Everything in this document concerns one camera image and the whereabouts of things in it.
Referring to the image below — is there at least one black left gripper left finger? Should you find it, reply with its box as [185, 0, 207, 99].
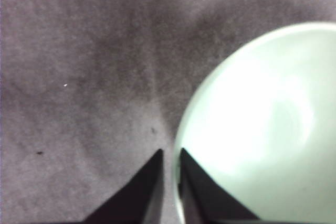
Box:
[80, 148, 164, 224]

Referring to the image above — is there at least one green ribbed bowl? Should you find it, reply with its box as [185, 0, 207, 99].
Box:
[173, 22, 336, 224]

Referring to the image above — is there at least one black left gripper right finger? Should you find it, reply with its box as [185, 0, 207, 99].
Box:
[178, 147, 264, 224]

